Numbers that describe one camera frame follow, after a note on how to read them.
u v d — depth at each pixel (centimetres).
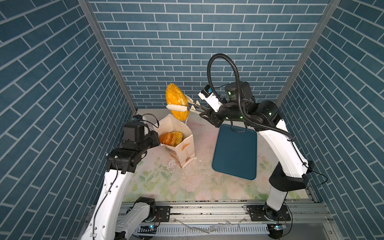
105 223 37
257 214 74
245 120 40
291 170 42
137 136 49
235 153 98
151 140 60
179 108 61
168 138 81
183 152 76
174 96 61
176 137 84
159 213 73
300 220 75
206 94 48
